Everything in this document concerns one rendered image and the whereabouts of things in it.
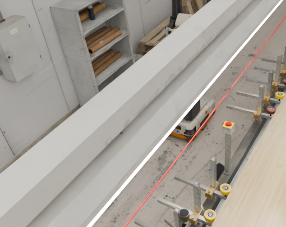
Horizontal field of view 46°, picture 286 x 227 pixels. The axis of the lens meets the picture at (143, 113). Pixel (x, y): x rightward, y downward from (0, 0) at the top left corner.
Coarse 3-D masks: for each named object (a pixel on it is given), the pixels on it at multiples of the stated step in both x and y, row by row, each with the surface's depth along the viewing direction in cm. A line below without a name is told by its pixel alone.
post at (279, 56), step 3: (279, 54) 320; (279, 57) 320; (279, 60) 322; (279, 63) 323; (279, 66) 325; (276, 69) 329; (279, 69) 327; (276, 72) 331; (279, 72) 329; (276, 75) 333; (279, 75) 333; (276, 78) 335; (276, 81) 336; (273, 90) 344; (276, 90) 342
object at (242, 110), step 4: (228, 104) 321; (228, 108) 321; (232, 108) 318; (236, 108) 316; (240, 108) 315; (244, 108) 314; (244, 112) 313; (248, 112) 310; (252, 112) 308; (260, 116) 305; (264, 116) 303; (268, 116) 300; (272, 116) 299
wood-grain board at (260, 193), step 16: (272, 128) 276; (272, 144) 262; (256, 160) 251; (272, 160) 249; (240, 176) 242; (256, 176) 240; (272, 176) 238; (240, 192) 230; (256, 192) 229; (272, 192) 227; (224, 208) 222; (240, 208) 220; (256, 208) 219; (272, 208) 217; (224, 224) 213; (240, 224) 211; (256, 224) 210; (272, 224) 208
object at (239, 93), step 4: (236, 92) 336; (240, 92) 334; (244, 92) 333; (248, 96) 331; (252, 96) 328; (256, 96) 326; (264, 96) 324; (272, 100) 318; (276, 100) 316; (280, 100) 315
